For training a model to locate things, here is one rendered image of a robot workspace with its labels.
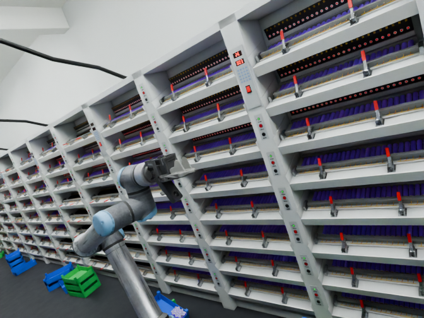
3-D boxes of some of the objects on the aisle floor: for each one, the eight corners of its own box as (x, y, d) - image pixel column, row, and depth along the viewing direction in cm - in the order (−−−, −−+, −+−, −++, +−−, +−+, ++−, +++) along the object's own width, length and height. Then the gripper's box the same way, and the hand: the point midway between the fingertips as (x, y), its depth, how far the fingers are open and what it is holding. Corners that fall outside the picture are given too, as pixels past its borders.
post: (338, 336, 154) (234, 12, 125) (320, 332, 161) (217, 21, 131) (347, 308, 169) (256, 12, 140) (331, 305, 175) (240, 21, 146)
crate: (189, 317, 210) (188, 309, 207) (170, 339, 195) (168, 331, 192) (159, 297, 226) (158, 289, 223) (139, 317, 212) (138, 309, 208)
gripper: (137, 163, 103) (179, 155, 90) (156, 156, 110) (197, 147, 97) (146, 186, 104) (187, 181, 91) (163, 177, 111) (205, 171, 98)
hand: (192, 172), depth 95 cm, fingers closed
